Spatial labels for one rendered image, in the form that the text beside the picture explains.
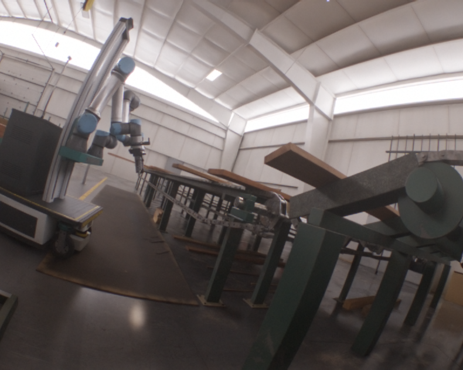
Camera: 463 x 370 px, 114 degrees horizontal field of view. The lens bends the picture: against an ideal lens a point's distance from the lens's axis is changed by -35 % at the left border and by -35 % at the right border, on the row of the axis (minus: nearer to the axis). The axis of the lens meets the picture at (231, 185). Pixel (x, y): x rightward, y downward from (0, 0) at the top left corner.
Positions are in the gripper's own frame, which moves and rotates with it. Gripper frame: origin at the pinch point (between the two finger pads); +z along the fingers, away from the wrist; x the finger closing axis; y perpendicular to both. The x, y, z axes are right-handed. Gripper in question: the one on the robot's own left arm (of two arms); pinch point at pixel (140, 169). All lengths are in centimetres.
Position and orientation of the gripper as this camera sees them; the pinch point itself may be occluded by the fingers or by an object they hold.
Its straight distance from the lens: 194.8
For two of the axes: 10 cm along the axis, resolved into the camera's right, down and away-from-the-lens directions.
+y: 9.6, -0.9, 2.5
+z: 1.1, 9.9, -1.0
